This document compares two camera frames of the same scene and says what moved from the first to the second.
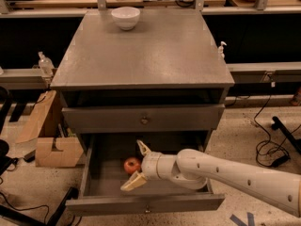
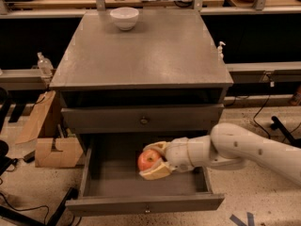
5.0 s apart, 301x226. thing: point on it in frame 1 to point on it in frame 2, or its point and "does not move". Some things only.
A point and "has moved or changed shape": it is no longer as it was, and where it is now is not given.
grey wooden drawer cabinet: [164, 83] does not move
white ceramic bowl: [126, 17] does not move
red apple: [132, 165] has moved or changed shape
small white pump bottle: [221, 54] does not move
